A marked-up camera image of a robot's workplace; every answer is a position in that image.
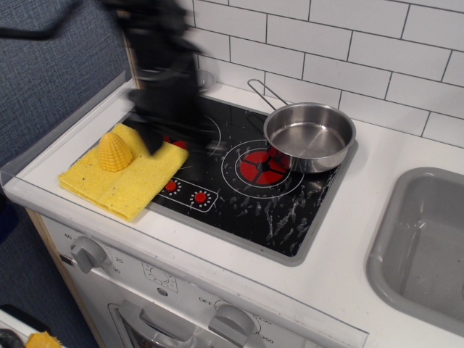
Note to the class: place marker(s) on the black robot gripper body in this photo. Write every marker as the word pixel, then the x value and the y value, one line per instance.
pixel 169 93

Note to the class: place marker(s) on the grey sink basin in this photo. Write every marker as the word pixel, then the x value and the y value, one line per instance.
pixel 416 261

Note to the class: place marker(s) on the yellow toy corn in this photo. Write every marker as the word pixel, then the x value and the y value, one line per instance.
pixel 114 154

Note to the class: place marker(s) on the grey left oven knob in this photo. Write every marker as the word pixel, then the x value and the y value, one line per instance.
pixel 87 254

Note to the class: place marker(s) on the grey oven knob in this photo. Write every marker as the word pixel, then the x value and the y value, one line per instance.
pixel 232 324
pixel 87 254

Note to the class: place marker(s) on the white toy oven front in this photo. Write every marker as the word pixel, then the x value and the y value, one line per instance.
pixel 131 303

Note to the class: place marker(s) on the grey right oven knob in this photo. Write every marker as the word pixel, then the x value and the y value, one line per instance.
pixel 232 324

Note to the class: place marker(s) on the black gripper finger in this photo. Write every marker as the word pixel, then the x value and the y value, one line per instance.
pixel 150 136

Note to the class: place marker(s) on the yellow folded cloth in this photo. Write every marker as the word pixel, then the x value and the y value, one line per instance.
pixel 124 191

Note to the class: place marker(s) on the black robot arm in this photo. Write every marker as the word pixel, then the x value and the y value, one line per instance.
pixel 155 33

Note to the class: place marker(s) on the steel pot with handle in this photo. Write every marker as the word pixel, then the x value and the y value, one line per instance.
pixel 308 137

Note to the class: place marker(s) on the yellow object bottom left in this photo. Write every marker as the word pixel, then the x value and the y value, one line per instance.
pixel 42 340

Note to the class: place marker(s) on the black toy stovetop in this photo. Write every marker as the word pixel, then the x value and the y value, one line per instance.
pixel 240 194

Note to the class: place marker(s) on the white ladle blue handle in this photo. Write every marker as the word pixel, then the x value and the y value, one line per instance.
pixel 205 80

